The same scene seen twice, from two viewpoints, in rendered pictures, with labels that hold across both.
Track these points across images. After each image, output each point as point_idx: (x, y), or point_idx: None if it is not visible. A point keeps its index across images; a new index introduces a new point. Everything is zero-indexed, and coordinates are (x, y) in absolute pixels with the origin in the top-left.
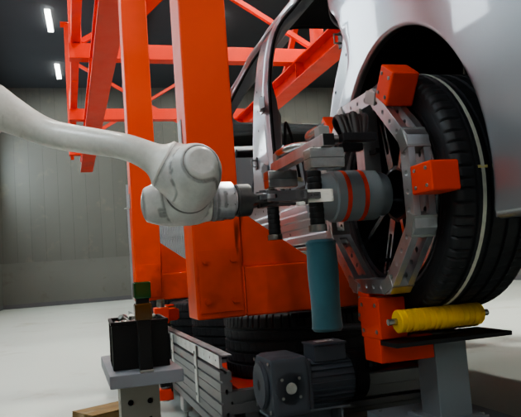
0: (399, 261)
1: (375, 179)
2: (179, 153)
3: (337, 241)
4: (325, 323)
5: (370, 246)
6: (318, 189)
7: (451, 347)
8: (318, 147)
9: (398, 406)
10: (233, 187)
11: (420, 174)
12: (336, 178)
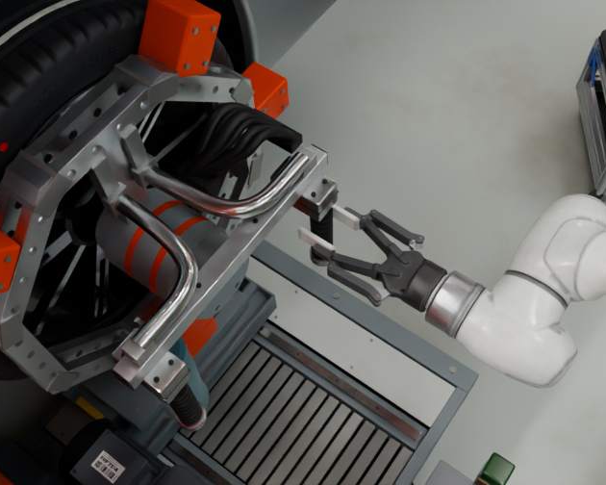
0: (237, 220)
1: (166, 193)
2: None
3: (77, 363)
4: (205, 386)
5: (48, 326)
6: (341, 209)
7: None
8: (324, 175)
9: (110, 399)
10: (455, 270)
11: (273, 104)
12: (217, 227)
